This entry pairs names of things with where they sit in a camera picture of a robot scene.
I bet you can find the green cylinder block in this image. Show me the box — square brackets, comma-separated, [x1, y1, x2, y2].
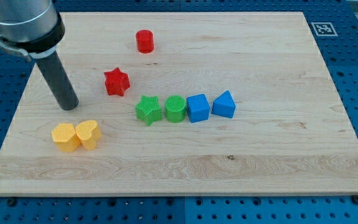
[165, 95, 186, 123]

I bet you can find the light wooden board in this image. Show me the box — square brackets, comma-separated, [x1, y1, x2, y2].
[0, 12, 358, 197]

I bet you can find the blue cube block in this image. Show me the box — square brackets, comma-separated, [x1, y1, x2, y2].
[186, 94, 210, 123]

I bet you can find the green star block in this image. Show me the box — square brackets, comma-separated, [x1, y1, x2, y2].
[135, 95, 162, 126]

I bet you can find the blue triangular prism block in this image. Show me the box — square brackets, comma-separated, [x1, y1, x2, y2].
[211, 90, 236, 118]

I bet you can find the red star block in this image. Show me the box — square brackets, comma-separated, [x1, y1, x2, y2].
[104, 67, 131, 96]

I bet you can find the red cylinder block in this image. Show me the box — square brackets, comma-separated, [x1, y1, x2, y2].
[135, 29, 154, 54]

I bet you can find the yellow heart block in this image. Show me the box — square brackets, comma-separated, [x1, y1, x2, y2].
[75, 120, 102, 151]

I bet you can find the yellow pentagon block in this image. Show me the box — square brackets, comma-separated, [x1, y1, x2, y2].
[51, 123, 81, 152]

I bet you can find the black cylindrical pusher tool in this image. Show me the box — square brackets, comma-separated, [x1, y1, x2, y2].
[36, 52, 79, 111]

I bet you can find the white fiducial marker tag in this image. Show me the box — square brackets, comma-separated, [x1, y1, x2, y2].
[311, 22, 337, 37]

